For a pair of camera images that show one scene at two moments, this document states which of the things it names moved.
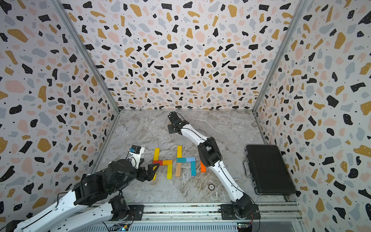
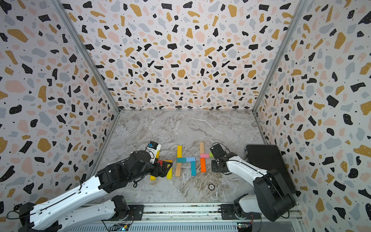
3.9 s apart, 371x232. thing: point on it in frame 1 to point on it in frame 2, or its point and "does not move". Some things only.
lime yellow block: [169, 174] does not move
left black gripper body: [141, 175] to [156, 171]
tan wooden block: [178, 169] does not move
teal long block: [193, 168] does not move
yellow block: [179, 152] does not move
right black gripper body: [171, 128] to [214, 166]
